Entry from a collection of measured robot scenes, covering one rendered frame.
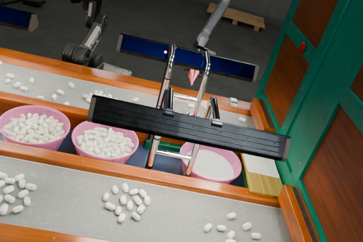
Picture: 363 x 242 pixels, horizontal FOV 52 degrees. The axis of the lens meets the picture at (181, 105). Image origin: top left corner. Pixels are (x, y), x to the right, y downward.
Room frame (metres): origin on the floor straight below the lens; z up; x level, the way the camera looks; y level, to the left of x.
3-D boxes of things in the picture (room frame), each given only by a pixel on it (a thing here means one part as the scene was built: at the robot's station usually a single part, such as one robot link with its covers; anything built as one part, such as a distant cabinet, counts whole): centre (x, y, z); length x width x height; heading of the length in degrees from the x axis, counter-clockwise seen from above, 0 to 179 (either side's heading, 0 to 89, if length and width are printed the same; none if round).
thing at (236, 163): (1.28, -0.18, 0.72); 0.27 x 0.27 x 0.10
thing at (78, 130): (1.22, 0.26, 0.72); 0.27 x 0.27 x 0.10
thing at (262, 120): (1.65, -0.40, 0.83); 0.30 x 0.06 x 0.07; 8
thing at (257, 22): (6.74, -0.50, 0.05); 1.06 x 0.73 x 0.10; 86
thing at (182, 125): (0.98, -0.05, 1.08); 0.62 x 0.08 x 0.07; 98
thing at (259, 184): (1.31, -0.39, 0.77); 0.33 x 0.15 x 0.01; 8
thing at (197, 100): (1.46, 0.02, 0.90); 0.20 x 0.19 x 0.45; 98
